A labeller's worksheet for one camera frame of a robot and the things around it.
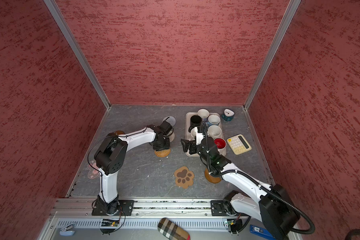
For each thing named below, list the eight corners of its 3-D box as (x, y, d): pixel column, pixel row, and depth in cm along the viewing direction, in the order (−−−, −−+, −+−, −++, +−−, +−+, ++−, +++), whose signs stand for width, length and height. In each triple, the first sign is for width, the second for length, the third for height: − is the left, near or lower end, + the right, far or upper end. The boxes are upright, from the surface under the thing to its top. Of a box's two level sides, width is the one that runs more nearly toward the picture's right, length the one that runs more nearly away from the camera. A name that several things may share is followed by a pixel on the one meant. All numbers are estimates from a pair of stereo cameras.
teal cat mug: (222, 121, 113) (223, 117, 109) (220, 112, 119) (221, 108, 115) (233, 121, 113) (235, 117, 109) (231, 112, 119) (232, 108, 115)
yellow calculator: (236, 155, 96) (237, 154, 94) (226, 140, 103) (227, 138, 101) (251, 150, 98) (252, 148, 96) (240, 135, 106) (241, 133, 104)
